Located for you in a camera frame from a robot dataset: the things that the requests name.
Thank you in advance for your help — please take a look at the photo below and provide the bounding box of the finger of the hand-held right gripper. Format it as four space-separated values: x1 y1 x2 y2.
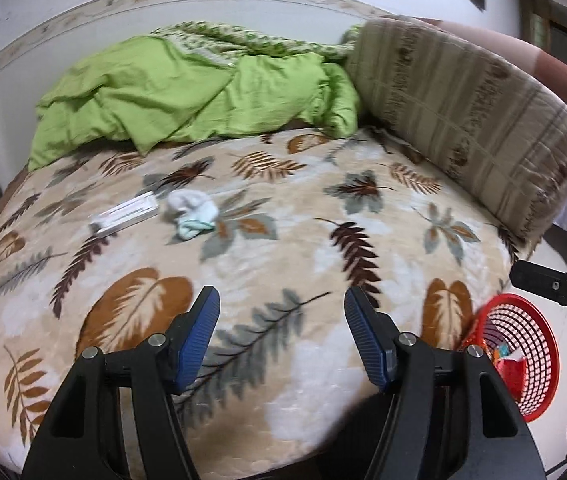
509 258 567 318

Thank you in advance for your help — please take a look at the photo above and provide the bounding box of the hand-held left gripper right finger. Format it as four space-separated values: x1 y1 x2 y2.
343 286 547 480

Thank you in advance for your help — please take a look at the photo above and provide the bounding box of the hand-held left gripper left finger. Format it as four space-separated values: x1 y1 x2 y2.
21 285 222 480

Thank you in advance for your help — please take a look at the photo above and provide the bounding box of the red plastic basket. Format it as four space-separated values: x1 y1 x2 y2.
458 294 561 423

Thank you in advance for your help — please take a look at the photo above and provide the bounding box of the red snack packet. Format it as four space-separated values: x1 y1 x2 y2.
491 342 529 396

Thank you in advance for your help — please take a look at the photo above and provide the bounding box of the leaf print blanket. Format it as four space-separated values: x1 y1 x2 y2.
0 127 519 476

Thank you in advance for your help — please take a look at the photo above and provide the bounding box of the crumpled white tissue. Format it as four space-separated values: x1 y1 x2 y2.
166 190 218 221

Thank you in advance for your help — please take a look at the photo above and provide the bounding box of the long white medicine box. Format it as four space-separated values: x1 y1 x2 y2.
88 194 160 235

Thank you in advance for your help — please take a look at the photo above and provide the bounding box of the striped brown pillow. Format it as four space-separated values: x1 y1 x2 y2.
348 16 567 256

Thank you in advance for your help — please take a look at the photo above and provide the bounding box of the pink upholstered headboard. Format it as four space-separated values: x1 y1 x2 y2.
413 16 567 126

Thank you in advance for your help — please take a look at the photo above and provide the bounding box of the green duvet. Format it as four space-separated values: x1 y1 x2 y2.
28 20 361 171

